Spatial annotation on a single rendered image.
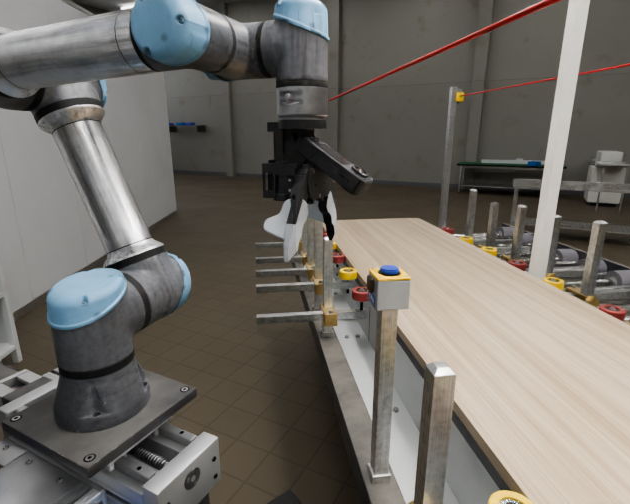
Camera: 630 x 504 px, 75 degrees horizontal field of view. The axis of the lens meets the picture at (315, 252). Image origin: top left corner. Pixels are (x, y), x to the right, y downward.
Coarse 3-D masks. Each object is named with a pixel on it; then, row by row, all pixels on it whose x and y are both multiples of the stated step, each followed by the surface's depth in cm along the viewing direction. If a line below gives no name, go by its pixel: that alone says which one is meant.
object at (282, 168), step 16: (272, 128) 62; (288, 128) 58; (304, 128) 58; (320, 128) 59; (288, 144) 62; (272, 160) 64; (288, 160) 62; (304, 160) 61; (272, 176) 63; (288, 176) 61; (320, 176) 62; (272, 192) 62; (288, 192) 62; (320, 192) 63
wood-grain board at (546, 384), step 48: (336, 240) 241; (384, 240) 241; (432, 240) 241; (432, 288) 166; (480, 288) 166; (528, 288) 166; (432, 336) 127; (480, 336) 127; (528, 336) 127; (576, 336) 127; (624, 336) 127; (480, 384) 102; (528, 384) 102; (576, 384) 102; (624, 384) 102; (480, 432) 86; (528, 432) 86; (576, 432) 86; (624, 432) 86; (528, 480) 74; (576, 480) 74; (624, 480) 74
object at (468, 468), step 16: (352, 288) 210; (352, 304) 212; (368, 304) 180; (368, 320) 182; (368, 336) 183; (400, 352) 141; (400, 368) 142; (416, 368) 127; (400, 384) 142; (416, 384) 127; (416, 400) 128; (416, 416) 128; (464, 432) 98; (464, 448) 98; (480, 448) 91; (448, 464) 107; (464, 464) 98; (480, 464) 91; (448, 480) 108; (464, 480) 99; (480, 480) 91; (496, 480) 85; (464, 496) 99; (480, 496) 92
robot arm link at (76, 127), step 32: (64, 96) 71; (96, 96) 76; (64, 128) 73; (96, 128) 76; (64, 160) 75; (96, 160) 74; (96, 192) 74; (128, 192) 78; (96, 224) 76; (128, 224) 76; (128, 256) 74; (160, 256) 78; (160, 288) 76
